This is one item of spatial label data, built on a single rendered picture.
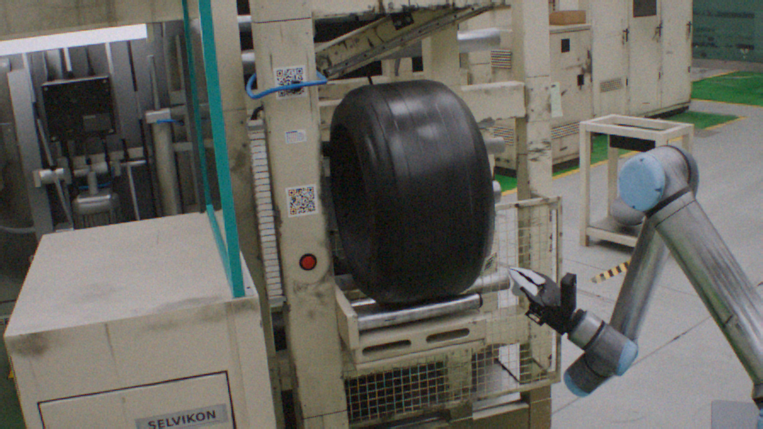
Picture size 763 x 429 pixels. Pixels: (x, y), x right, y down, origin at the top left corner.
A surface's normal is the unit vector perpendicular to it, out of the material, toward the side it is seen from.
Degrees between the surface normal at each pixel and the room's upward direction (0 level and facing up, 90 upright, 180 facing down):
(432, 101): 29
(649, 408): 0
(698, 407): 0
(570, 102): 90
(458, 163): 65
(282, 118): 90
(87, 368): 90
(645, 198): 85
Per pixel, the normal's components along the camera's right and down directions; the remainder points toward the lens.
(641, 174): -0.79, 0.14
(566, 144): 0.62, 0.18
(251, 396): 0.29, 0.26
